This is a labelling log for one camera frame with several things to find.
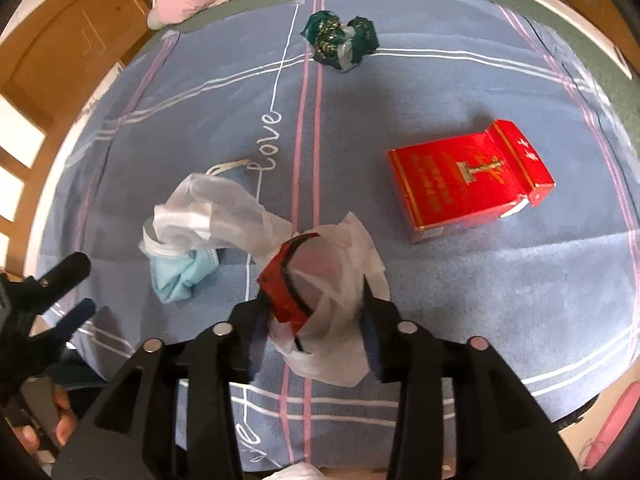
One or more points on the blue plaid blanket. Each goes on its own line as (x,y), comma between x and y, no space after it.
(450,85)

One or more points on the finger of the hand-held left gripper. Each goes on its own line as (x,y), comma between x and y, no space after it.
(72,322)
(60,275)

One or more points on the person's left hand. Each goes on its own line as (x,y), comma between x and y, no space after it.
(66,422)

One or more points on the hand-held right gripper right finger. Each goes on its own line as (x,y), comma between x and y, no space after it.
(372,350)

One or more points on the blue face mask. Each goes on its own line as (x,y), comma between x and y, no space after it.
(175,280)

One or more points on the cream cloth tote bag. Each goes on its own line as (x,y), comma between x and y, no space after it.
(297,474)

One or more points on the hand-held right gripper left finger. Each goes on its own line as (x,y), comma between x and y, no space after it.
(240,345)

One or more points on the white plastic bag red print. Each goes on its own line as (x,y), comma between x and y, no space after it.
(335,270)

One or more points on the long white board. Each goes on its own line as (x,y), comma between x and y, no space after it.
(550,2)

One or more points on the red cardboard box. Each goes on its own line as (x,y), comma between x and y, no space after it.
(450,185)

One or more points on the translucent white plastic bag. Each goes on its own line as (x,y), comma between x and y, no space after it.
(220,210)

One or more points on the wooden headboard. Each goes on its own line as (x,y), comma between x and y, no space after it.
(65,50)

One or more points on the pink cloth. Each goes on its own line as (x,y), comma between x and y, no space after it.
(617,425)

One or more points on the dark green crumpled wrapper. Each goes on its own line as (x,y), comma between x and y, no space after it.
(330,40)

